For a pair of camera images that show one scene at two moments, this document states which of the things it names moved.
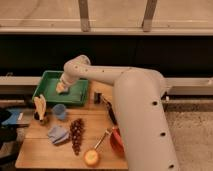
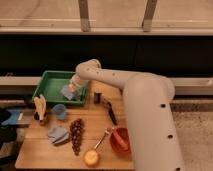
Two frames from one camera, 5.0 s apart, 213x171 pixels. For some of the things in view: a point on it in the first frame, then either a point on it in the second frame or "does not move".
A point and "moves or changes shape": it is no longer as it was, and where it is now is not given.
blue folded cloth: x=58 y=134 does not move
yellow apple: x=91 y=158 does not move
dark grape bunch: x=76 y=131 does not move
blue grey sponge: x=65 y=91 moves or changes shape
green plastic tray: x=77 y=96 does not move
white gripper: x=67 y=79 -> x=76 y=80
